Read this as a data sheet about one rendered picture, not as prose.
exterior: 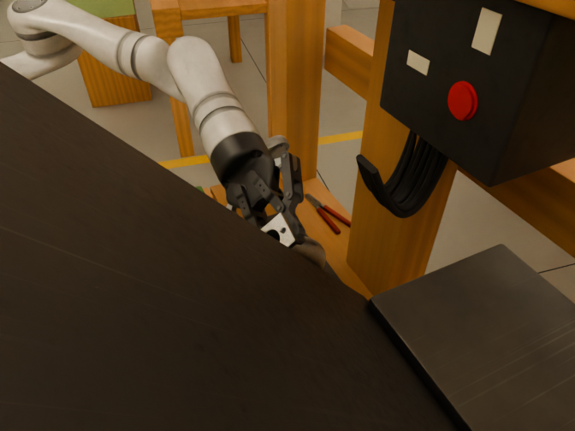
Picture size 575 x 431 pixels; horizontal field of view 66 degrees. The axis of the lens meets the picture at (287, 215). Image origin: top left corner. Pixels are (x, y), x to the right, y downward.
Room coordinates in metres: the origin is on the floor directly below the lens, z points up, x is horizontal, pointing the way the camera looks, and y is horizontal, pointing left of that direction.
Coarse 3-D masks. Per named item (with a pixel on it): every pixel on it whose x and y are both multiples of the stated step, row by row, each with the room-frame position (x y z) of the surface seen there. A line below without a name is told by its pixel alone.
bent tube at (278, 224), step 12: (276, 216) 0.36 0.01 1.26; (264, 228) 0.36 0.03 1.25; (276, 228) 0.35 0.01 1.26; (288, 228) 0.35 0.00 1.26; (288, 240) 0.34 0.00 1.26; (312, 240) 0.38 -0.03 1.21; (300, 252) 0.35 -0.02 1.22; (312, 252) 0.37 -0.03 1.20; (324, 252) 0.39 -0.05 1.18; (324, 264) 0.39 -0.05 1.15
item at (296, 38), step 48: (288, 0) 0.92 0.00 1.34; (384, 0) 0.64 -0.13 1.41; (288, 48) 0.92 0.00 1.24; (384, 48) 0.62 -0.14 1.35; (288, 96) 0.92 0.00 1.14; (384, 144) 0.59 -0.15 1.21; (432, 192) 0.54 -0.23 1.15; (384, 240) 0.55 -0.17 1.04; (432, 240) 0.56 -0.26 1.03; (384, 288) 0.53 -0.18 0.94
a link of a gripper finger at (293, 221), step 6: (294, 192) 0.40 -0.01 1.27; (294, 198) 0.39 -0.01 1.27; (300, 198) 0.40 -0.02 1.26; (288, 204) 0.39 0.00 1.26; (294, 204) 0.39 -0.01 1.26; (288, 210) 0.38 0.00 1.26; (294, 210) 0.39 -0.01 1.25; (288, 216) 0.38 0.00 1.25; (294, 216) 0.38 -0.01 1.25; (294, 222) 0.37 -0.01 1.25; (300, 222) 0.38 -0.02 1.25; (294, 228) 0.36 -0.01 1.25; (300, 228) 0.36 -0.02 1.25; (300, 234) 0.36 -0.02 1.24
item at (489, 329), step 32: (480, 256) 0.33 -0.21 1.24; (512, 256) 0.33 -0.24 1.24; (416, 288) 0.28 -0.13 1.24; (448, 288) 0.28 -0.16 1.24; (480, 288) 0.28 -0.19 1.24; (512, 288) 0.28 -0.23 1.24; (544, 288) 0.28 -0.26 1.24; (384, 320) 0.25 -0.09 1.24; (416, 320) 0.24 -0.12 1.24; (448, 320) 0.24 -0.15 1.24; (480, 320) 0.24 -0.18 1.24; (512, 320) 0.24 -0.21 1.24; (544, 320) 0.24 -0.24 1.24; (416, 352) 0.21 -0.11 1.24; (448, 352) 0.21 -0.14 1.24; (480, 352) 0.21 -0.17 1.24; (512, 352) 0.21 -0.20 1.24; (544, 352) 0.21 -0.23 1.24; (448, 384) 0.18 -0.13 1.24; (480, 384) 0.18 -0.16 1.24; (512, 384) 0.18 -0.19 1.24; (544, 384) 0.18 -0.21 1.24; (480, 416) 0.15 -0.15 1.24; (512, 416) 0.15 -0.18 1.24; (544, 416) 0.15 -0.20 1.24
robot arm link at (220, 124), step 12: (228, 108) 0.52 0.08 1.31; (204, 120) 0.51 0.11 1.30; (216, 120) 0.50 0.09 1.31; (228, 120) 0.50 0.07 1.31; (240, 120) 0.50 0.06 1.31; (204, 132) 0.50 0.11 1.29; (216, 132) 0.48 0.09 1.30; (228, 132) 0.48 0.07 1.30; (240, 132) 0.48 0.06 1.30; (252, 132) 0.49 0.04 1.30; (204, 144) 0.49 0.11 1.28; (216, 144) 0.47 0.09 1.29; (276, 144) 0.52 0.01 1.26; (288, 144) 0.53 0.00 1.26; (276, 156) 0.52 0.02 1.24
